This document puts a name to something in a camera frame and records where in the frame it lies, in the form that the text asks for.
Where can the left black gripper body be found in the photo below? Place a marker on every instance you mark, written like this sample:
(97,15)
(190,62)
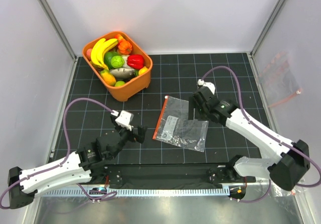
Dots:
(126,135)

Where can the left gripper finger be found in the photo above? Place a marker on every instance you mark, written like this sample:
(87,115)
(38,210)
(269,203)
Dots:
(117,127)
(139,135)

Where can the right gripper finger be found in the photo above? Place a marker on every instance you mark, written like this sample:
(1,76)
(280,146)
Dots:
(191,110)
(200,115)

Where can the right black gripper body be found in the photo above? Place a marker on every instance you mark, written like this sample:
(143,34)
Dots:
(202,110)

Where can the clear zip bag red zipper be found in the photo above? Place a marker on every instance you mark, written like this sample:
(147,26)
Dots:
(174,127)

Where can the light green round fruit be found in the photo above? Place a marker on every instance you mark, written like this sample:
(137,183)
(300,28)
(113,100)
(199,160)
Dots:
(117,61)

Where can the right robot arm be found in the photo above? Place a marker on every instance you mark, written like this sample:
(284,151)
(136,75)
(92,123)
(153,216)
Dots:
(286,161)

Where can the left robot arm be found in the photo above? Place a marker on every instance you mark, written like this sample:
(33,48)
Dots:
(86,165)

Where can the spare zip bags pile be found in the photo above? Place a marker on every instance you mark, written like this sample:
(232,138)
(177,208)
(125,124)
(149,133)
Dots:
(276,191)

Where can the black grid mat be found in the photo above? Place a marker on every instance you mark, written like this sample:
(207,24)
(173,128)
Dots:
(173,75)

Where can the orange plastic basket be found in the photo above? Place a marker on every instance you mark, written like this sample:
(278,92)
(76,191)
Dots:
(134,84)

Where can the green lime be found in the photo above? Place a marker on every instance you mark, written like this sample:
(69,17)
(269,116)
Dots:
(119,83)

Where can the orange yellow mango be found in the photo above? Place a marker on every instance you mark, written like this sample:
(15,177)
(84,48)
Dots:
(108,78)

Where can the grey beige fish toy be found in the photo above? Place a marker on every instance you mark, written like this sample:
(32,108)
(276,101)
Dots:
(122,73)

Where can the yellow lemon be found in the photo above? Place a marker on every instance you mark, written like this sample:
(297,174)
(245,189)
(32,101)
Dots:
(142,70)

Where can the red bell pepper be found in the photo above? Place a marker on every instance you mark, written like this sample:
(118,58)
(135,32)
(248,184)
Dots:
(135,61)

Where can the green bell pepper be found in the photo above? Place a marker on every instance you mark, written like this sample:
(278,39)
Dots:
(107,58)

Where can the small orange pumpkin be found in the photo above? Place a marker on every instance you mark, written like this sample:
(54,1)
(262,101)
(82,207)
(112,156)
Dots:
(125,47)

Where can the yellow banana bunch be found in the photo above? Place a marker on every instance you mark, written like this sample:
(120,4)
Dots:
(100,48)

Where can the pink peach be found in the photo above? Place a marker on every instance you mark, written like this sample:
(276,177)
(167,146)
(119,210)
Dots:
(88,54)

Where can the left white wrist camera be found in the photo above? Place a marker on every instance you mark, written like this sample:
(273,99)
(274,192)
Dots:
(123,119)

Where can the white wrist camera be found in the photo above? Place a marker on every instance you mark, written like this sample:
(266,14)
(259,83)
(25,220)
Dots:
(209,85)
(123,119)

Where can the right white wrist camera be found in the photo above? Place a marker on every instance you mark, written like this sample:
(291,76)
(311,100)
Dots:
(209,85)

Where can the slotted cable duct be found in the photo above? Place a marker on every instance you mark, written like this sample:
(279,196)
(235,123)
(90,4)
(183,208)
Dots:
(77,192)

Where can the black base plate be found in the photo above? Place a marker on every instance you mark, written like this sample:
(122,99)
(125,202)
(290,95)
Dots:
(167,176)

